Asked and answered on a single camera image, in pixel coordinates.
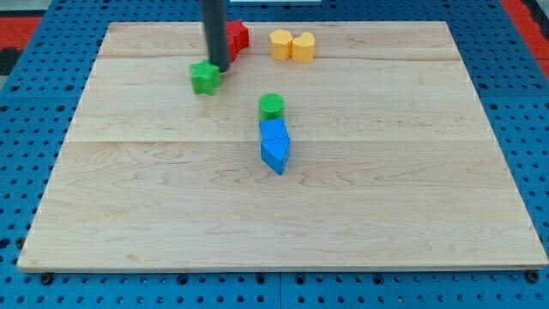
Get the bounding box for green star block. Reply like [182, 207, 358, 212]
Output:
[190, 60, 221, 95]

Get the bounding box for blue triangle block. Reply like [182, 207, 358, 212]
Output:
[261, 137, 291, 175]

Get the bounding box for blue cube block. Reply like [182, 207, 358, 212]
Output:
[259, 118, 288, 141]

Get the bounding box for green cylinder block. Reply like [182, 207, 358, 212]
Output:
[258, 93, 285, 121]

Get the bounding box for yellow heart block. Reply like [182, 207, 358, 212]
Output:
[292, 32, 316, 64]

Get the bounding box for yellow hexagon block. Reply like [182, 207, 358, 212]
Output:
[268, 29, 293, 61]

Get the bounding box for light wooden board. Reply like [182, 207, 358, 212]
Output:
[18, 21, 548, 273]

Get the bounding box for red star block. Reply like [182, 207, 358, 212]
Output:
[226, 20, 250, 63]

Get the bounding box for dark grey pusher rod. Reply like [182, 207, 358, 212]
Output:
[200, 0, 230, 73]

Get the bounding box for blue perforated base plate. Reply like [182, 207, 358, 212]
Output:
[1, 1, 548, 308]

